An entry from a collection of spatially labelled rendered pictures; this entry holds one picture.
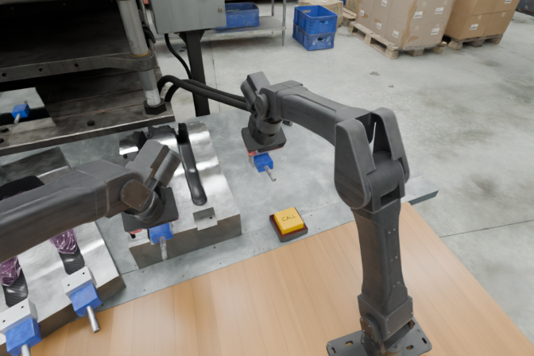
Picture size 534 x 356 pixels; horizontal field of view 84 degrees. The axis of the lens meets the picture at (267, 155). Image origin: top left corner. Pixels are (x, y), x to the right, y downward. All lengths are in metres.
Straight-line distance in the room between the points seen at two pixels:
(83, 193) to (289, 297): 0.49
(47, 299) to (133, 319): 0.17
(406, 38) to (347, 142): 3.92
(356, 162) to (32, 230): 0.39
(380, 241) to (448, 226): 1.66
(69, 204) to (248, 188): 0.59
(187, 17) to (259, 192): 0.81
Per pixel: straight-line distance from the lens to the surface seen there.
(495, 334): 0.84
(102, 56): 1.35
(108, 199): 0.45
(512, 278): 2.09
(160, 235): 0.70
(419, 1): 4.21
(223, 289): 0.75
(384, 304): 0.56
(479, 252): 2.10
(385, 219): 0.47
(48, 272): 0.84
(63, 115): 1.56
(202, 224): 0.77
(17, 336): 0.77
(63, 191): 0.43
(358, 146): 0.41
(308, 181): 0.95
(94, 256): 0.81
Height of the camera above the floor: 1.46
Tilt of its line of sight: 40 degrees down
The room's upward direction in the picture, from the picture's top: straight up
